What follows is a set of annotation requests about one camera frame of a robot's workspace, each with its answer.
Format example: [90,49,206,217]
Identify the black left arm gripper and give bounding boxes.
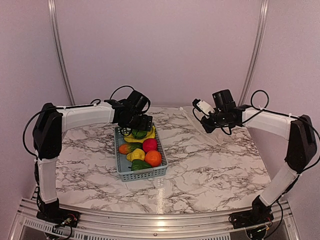
[121,113,152,131]

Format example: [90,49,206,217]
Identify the green toy watermelon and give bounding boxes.
[131,129,148,140]

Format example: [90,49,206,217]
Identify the yellow toy banana bunch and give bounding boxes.
[124,126,156,143]

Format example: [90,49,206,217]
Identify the clear zip top bag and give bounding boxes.
[179,106,227,146]

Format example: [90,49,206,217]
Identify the red toy apple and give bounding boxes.
[142,138,158,153]

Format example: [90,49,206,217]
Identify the green orange toy mango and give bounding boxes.
[118,142,143,155]

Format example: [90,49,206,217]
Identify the orange toy orange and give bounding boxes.
[144,150,162,167]

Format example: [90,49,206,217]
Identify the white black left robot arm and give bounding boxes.
[32,90,152,224]

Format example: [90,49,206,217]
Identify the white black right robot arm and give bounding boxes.
[192,89,320,229]

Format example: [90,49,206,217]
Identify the green toy bell pepper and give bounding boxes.
[130,159,152,171]

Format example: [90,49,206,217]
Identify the light blue perforated basket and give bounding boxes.
[114,126,169,182]

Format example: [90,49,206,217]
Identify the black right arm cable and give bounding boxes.
[250,89,271,111]

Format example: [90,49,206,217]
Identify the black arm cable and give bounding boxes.
[109,85,137,101]
[250,89,271,111]

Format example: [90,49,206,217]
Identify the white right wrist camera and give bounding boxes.
[192,98,215,116]

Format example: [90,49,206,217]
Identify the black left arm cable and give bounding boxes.
[109,85,137,101]

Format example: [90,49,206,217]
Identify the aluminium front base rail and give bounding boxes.
[7,197,302,240]

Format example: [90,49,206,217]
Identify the aluminium right frame post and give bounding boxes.
[238,0,270,105]

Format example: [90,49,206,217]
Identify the aluminium frame post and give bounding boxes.
[47,0,76,105]
[238,0,270,105]

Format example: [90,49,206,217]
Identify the aluminium left frame post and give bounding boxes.
[47,0,76,105]

